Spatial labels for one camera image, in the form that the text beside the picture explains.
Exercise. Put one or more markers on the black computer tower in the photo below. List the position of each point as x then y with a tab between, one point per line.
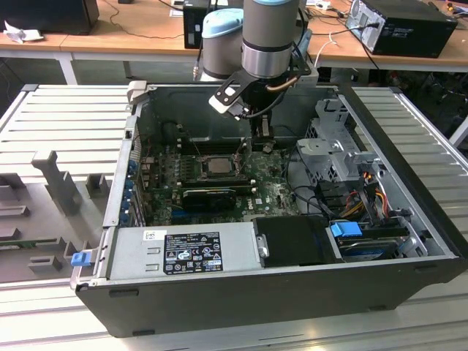
192	25

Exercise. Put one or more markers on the silver metal drive cage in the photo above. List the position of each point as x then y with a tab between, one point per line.
321	150

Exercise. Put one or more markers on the blue expansion slot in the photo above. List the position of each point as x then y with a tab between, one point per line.
176	212

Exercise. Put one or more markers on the green motherboard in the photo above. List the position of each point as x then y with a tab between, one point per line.
270	183

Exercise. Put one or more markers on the black desktop computer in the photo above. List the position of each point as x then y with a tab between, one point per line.
413	33

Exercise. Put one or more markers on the grey power supply unit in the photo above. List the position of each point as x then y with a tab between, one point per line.
128	256

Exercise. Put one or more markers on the hard disk blue carrier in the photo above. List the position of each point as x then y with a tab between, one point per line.
345	232

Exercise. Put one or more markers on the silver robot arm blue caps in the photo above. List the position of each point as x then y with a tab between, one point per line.
267	29

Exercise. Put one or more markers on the blue card retainer clip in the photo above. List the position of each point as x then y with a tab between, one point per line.
125	210
128	193
131	167

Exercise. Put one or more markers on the CPU socket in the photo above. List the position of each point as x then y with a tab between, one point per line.
219	174

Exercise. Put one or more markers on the silver topped CPU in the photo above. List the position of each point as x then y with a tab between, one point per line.
219	166

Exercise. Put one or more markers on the green RAM stick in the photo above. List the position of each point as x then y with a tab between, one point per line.
29	244

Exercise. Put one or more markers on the black box device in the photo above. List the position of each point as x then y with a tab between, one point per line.
47	16

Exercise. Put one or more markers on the wooden desk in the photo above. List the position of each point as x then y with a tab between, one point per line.
455	51
109	36

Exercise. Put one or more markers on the blue plastic latch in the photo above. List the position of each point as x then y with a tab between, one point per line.
80	259

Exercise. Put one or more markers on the black grey PC case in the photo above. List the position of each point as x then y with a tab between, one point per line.
219	303

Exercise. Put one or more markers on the black RAM slot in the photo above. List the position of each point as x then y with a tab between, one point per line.
215	140
215	177
215	144
215	152
215	148
215	183
215	180

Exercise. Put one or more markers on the black camera bracket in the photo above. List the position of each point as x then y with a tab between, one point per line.
234	82

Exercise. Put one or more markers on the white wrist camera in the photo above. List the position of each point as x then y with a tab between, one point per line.
225	104

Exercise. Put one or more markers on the black graphics card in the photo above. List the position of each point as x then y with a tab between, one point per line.
208	199

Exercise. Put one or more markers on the pale blue teach pendant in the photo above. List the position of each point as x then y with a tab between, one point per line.
306	38

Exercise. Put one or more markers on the crumpled white paper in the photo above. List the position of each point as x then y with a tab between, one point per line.
22	34

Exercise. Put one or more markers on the grey plastic case latch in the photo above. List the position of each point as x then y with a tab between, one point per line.
137	91

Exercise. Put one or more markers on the grey parts rack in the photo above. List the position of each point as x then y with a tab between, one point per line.
55	175

